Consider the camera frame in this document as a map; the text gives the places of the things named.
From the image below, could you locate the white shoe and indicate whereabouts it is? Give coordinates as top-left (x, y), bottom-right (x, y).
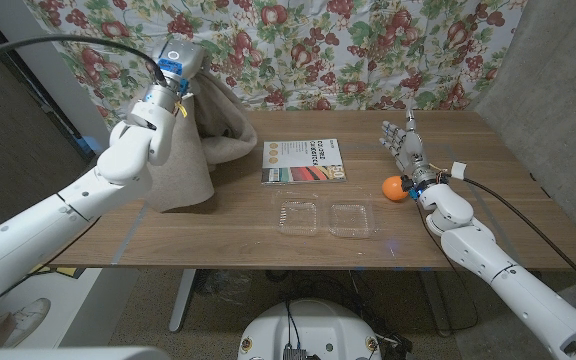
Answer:
top-left (0, 298), bottom-right (52, 349)

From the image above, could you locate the beige cloth towel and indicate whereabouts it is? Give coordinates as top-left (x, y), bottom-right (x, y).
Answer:
top-left (140, 69), bottom-right (259, 214)

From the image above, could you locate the clear plastic bag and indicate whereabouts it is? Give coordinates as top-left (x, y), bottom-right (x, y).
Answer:
top-left (198, 269), bottom-right (254, 305)

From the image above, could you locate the colour cardstock book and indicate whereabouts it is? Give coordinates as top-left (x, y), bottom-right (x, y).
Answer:
top-left (260, 138), bottom-right (348, 186)

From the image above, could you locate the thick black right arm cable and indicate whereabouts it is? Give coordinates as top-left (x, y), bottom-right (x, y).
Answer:
top-left (464, 177), bottom-right (576, 302)

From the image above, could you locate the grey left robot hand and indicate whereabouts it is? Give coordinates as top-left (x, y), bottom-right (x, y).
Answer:
top-left (143, 38), bottom-right (207, 114)

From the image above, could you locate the small blue object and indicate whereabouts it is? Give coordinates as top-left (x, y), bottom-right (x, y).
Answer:
top-left (80, 137), bottom-right (102, 156)

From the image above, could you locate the clear plastic clamshell container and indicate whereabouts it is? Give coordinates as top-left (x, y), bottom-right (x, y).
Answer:
top-left (271, 189), bottom-right (379, 240)

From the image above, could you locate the dark grey partition panel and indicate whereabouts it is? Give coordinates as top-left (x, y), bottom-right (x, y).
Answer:
top-left (0, 7), bottom-right (99, 241)

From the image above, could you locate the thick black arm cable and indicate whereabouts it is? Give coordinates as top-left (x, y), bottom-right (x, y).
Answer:
top-left (0, 33), bottom-right (168, 85)
top-left (464, 177), bottom-right (576, 302)

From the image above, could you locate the floral fruit print backdrop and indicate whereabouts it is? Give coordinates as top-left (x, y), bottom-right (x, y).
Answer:
top-left (22, 0), bottom-right (528, 132)

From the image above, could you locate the orange ball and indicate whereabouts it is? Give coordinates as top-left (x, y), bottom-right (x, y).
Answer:
top-left (381, 175), bottom-right (410, 203)

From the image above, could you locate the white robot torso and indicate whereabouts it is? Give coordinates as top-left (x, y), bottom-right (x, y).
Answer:
top-left (236, 298), bottom-right (383, 360)

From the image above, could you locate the white table leg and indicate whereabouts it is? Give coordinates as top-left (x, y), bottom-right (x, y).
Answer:
top-left (168, 268), bottom-right (198, 334)

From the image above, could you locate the grey table leg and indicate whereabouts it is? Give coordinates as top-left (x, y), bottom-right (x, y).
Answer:
top-left (419, 271), bottom-right (453, 337)

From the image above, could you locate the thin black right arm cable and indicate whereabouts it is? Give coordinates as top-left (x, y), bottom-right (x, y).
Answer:
top-left (415, 199), bottom-right (480, 332)

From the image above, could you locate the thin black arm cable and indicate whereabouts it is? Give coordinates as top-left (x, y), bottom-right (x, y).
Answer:
top-left (415, 199), bottom-right (480, 332)
top-left (0, 214), bottom-right (102, 320)

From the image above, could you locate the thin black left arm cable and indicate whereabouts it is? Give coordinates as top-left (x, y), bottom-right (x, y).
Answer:
top-left (0, 214), bottom-right (102, 320)

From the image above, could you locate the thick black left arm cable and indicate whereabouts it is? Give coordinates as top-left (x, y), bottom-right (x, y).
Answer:
top-left (0, 33), bottom-right (168, 85)

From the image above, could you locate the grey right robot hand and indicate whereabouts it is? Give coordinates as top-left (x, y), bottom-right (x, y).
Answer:
top-left (379, 108), bottom-right (444, 196)

